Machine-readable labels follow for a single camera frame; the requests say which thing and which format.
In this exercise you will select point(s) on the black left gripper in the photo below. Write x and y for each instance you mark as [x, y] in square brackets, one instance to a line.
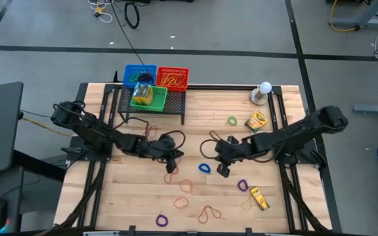
[162, 149]

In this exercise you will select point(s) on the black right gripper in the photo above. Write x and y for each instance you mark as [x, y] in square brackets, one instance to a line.
[231, 150]

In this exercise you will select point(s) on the green plastic basket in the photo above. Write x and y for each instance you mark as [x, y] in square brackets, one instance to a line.
[159, 98]

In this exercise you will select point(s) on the yellow green crayon box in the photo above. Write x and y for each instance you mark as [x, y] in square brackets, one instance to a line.
[256, 122]
[259, 198]
[149, 95]
[138, 93]

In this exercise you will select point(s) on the orange rubber band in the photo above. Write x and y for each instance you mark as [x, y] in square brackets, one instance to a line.
[174, 203]
[180, 186]
[176, 82]

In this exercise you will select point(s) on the yellow rubber band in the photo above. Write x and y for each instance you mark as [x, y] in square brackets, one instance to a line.
[166, 80]
[242, 204]

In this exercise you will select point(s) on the red plastic basket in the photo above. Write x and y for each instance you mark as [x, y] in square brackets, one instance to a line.
[184, 70]

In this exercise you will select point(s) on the blue plastic basket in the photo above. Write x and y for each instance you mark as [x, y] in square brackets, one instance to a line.
[126, 69]

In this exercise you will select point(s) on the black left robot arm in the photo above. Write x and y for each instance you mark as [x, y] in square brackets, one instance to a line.
[90, 131]

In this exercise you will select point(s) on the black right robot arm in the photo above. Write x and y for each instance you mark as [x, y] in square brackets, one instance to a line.
[294, 134]

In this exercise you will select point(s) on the black perforated metal shelf riser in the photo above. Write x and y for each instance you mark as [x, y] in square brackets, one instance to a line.
[176, 103]

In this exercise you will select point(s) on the white globe lamp brass base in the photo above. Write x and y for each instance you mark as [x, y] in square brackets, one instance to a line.
[265, 86]

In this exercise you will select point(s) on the black aluminium rig frame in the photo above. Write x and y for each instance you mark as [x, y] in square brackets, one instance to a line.
[222, 87]

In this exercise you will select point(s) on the grey desk leg frame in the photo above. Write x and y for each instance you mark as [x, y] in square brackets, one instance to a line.
[366, 22]
[372, 109]

